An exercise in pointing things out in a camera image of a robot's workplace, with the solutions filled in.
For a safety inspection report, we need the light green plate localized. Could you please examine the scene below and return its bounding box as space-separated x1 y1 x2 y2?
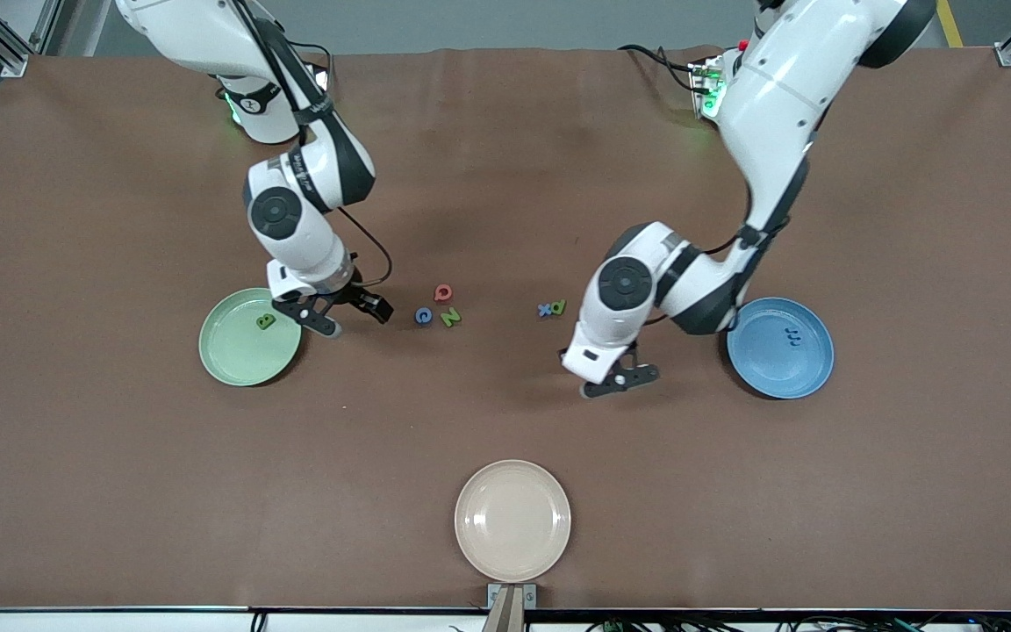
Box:
198 287 303 387

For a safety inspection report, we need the brown table cover sheet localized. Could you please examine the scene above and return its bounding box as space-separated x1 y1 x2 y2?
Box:
0 46 1011 611

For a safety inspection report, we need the beige plate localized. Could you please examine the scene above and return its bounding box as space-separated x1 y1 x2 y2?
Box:
454 459 572 583

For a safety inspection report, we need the blue plate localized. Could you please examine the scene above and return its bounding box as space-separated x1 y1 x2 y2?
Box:
727 297 835 400

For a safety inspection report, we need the black base cable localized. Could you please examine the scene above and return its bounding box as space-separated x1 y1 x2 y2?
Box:
282 39 335 89
618 44 708 93

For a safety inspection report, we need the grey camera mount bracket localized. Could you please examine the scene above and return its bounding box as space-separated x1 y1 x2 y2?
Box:
486 583 538 632

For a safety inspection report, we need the white table edge rail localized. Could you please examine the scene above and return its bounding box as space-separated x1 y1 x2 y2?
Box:
0 608 1011 632

